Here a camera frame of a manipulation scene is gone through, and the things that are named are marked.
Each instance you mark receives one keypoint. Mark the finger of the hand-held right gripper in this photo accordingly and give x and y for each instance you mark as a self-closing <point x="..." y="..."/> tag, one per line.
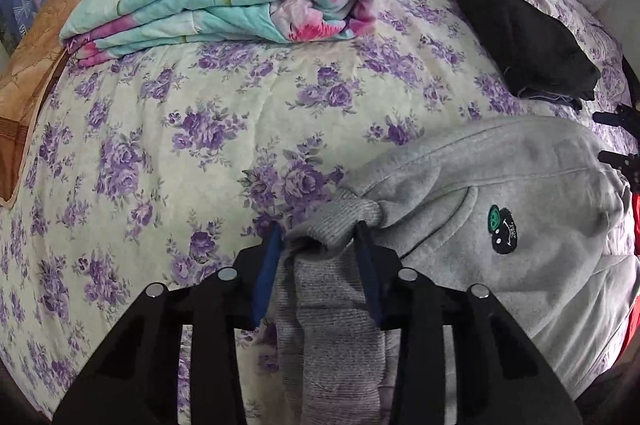
<point x="622" y="117"/>
<point x="625" y="162"/>

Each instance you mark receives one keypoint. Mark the red cloth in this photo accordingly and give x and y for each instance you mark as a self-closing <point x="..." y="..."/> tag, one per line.
<point x="634" y="320"/>

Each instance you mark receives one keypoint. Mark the purple floral bedsheet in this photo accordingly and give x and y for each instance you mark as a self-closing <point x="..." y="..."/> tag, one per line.
<point x="165" y="155"/>

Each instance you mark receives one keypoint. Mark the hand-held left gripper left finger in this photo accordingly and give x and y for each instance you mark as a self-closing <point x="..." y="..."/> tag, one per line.
<point x="264" y="272"/>

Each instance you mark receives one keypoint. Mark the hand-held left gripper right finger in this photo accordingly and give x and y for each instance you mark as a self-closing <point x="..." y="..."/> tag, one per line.
<point x="369" y="270"/>

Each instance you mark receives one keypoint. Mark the folded black garment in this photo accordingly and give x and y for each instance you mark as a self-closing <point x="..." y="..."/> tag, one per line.
<point x="525" y="40"/>

